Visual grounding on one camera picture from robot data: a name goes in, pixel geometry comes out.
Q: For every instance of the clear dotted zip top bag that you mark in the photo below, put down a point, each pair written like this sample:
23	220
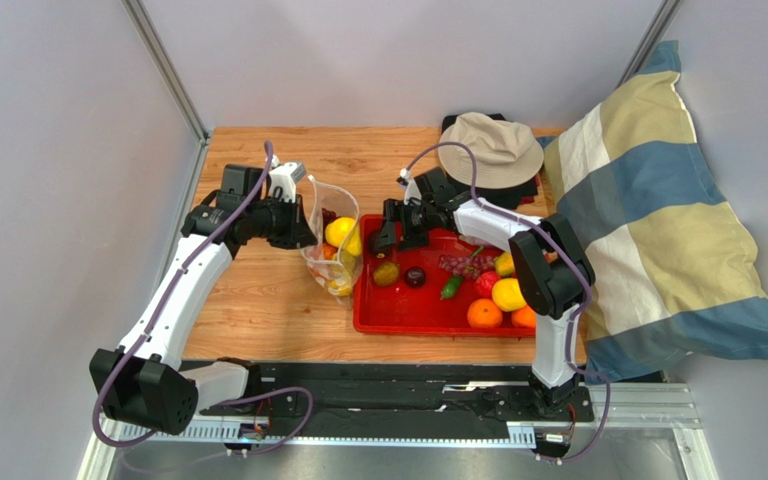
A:
334	260

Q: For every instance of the red strawberry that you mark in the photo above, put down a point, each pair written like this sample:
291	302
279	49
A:
484	283

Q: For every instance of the aluminium base frame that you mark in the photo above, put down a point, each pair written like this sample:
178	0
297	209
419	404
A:
642	431

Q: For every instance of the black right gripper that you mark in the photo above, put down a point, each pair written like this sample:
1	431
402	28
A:
401	222

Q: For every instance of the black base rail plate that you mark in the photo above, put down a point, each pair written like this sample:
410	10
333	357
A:
399	402

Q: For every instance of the small green pepper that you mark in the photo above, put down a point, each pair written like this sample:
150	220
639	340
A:
451	287

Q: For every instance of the yellow green mango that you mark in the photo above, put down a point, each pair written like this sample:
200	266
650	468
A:
504	265

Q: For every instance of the red plastic tray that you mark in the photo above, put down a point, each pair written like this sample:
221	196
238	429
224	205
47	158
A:
399	309

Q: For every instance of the right aluminium frame post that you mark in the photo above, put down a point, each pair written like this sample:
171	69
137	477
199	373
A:
659	24

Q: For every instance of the yellow lemon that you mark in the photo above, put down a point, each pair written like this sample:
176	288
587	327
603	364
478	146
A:
507	295

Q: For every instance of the aluminium frame post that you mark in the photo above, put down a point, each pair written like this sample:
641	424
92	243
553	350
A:
659	24
152	40

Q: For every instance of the small orange pumpkin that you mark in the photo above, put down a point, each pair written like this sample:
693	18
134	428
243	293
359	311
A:
329	252

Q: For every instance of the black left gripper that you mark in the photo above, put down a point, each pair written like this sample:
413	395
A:
298	236

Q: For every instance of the yellow banana bunch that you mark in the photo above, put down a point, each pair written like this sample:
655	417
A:
341	276

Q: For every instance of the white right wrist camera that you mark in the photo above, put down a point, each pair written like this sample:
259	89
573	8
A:
409	186

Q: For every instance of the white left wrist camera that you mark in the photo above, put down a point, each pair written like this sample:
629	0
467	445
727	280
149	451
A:
283	181

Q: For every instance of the brown kiwi fruit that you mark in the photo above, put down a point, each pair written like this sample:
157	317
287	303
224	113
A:
386	274

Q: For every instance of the beige bucket hat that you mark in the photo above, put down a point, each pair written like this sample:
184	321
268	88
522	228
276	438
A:
490	153

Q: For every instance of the dark purple grape bunch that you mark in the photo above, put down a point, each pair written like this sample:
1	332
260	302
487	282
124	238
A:
328	216

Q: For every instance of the blue yellow striped pillow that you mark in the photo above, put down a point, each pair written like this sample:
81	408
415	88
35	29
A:
675	267

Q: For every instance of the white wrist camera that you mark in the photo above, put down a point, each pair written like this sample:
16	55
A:
409	186
283	181

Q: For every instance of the yellow pear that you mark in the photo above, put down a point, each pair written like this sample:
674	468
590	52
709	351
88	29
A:
344	234

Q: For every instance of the dark purple plum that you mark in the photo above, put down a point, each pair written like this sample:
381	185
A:
414	277

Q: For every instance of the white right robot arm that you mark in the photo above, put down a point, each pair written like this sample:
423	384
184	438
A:
552	272

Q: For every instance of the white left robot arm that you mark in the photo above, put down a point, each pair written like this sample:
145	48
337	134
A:
140	382

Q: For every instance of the orange fruit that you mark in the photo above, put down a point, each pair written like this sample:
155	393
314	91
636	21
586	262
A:
524	318
484	313

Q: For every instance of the light purple grape bunch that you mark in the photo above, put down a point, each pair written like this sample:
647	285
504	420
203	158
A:
470	267

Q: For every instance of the left aluminium frame post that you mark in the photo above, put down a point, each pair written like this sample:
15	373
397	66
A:
152	40

